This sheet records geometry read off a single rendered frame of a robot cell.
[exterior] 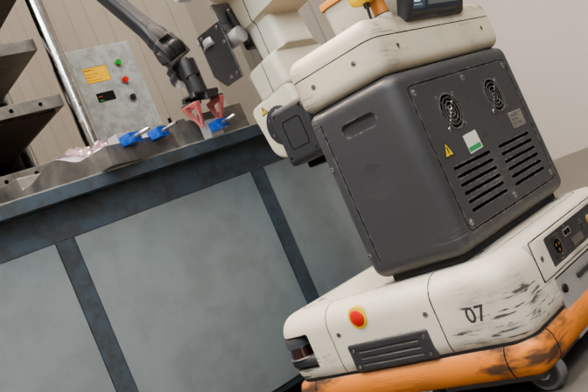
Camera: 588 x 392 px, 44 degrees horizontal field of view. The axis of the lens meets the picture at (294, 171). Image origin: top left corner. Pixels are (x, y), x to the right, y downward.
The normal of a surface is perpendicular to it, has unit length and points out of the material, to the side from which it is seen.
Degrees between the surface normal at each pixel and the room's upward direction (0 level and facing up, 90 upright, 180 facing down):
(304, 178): 90
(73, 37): 90
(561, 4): 90
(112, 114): 90
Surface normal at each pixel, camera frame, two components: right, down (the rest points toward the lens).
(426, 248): -0.64, 0.24
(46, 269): 0.56, -0.29
